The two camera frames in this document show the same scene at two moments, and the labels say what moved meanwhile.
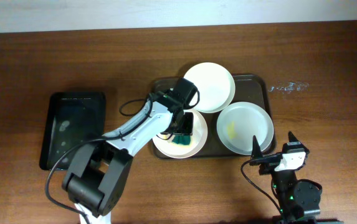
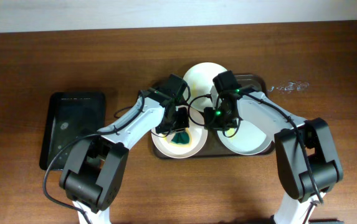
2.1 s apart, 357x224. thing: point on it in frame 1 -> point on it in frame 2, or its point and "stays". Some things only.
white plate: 199,136 stays
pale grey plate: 239,122 stays
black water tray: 70,118 stays
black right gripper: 269,164 -> 210,124
